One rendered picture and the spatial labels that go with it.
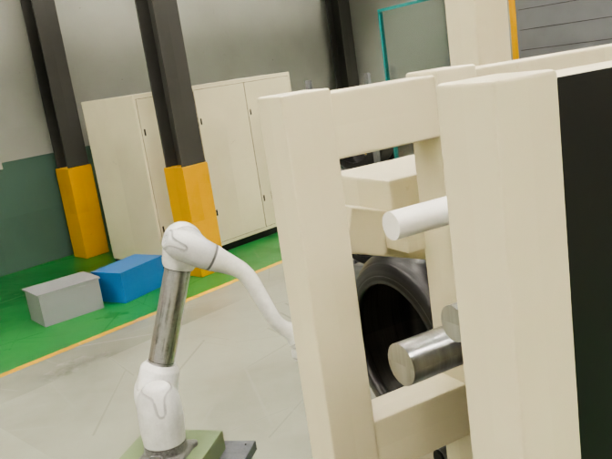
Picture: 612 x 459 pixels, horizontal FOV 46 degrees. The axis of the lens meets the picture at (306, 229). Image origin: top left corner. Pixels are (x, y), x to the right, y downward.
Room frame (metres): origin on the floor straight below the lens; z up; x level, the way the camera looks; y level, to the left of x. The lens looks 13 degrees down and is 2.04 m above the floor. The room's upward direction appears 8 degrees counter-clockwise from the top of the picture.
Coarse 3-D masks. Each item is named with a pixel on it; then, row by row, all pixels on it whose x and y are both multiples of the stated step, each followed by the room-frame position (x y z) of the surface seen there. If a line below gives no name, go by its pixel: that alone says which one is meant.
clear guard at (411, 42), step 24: (432, 0) 2.71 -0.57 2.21; (384, 24) 2.98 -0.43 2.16; (408, 24) 2.85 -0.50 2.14; (432, 24) 2.72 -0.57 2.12; (384, 48) 3.00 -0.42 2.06; (408, 48) 2.86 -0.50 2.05; (432, 48) 2.73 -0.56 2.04; (384, 72) 3.01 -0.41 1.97; (408, 72) 2.88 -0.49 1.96; (408, 144) 2.92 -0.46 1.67
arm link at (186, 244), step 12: (180, 228) 2.56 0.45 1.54; (192, 228) 2.57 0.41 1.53; (168, 240) 2.45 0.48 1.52; (180, 240) 2.45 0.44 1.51; (192, 240) 2.46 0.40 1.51; (204, 240) 2.48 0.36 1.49; (168, 252) 2.46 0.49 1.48; (180, 252) 2.44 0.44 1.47; (192, 252) 2.44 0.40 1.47; (204, 252) 2.46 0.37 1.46; (192, 264) 2.46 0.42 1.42; (204, 264) 2.46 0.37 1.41
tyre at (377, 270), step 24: (384, 264) 2.00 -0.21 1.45; (408, 264) 1.93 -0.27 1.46; (360, 288) 2.12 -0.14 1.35; (384, 288) 2.28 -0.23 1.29; (408, 288) 1.89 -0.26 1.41; (360, 312) 2.16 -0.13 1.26; (384, 312) 2.30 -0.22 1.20; (408, 312) 2.34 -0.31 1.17; (384, 336) 2.28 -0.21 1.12; (408, 336) 2.32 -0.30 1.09; (384, 360) 2.24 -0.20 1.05; (384, 384) 2.18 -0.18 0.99
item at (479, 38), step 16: (448, 0) 2.21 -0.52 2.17; (464, 0) 2.14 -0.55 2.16; (480, 0) 2.12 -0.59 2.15; (496, 0) 2.15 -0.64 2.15; (448, 16) 2.21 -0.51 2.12; (464, 16) 2.15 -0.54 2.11; (480, 16) 2.12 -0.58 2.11; (496, 16) 2.15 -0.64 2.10; (448, 32) 2.22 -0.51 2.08; (464, 32) 2.15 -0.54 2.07; (480, 32) 2.12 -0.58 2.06; (496, 32) 2.15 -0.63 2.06; (464, 48) 2.16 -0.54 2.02; (480, 48) 2.11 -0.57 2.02; (496, 48) 2.14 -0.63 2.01; (464, 64) 2.16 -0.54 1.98; (480, 64) 2.11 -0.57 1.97
